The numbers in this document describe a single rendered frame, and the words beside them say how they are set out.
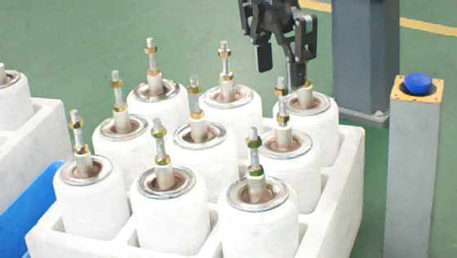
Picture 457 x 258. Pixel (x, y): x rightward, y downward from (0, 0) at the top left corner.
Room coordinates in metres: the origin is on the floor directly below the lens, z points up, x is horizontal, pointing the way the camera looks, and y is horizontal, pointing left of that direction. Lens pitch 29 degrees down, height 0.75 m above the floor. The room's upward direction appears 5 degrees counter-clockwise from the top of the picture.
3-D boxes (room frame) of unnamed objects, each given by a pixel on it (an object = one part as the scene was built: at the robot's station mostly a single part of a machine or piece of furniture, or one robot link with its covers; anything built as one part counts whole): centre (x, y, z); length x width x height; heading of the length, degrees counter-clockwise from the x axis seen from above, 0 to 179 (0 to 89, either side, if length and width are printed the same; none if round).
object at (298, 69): (0.80, -0.09, 0.38); 0.03 x 0.01 x 0.05; 29
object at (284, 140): (0.84, -0.07, 0.26); 0.02 x 0.02 x 0.03
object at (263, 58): (0.88, -0.05, 0.36); 0.02 x 0.01 x 0.04; 119
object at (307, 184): (0.84, -0.07, 0.16); 0.10 x 0.10 x 0.18
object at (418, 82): (0.85, -0.26, 0.32); 0.04 x 0.04 x 0.02
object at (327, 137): (0.95, -0.11, 0.16); 0.10 x 0.10 x 0.18
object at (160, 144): (0.78, 0.08, 0.30); 0.01 x 0.01 x 0.08; 1
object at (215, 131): (0.89, 0.04, 0.25); 0.08 x 0.08 x 0.01
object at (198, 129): (0.89, 0.04, 0.26); 0.02 x 0.02 x 0.03
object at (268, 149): (0.84, -0.07, 0.25); 0.08 x 0.08 x 0.01
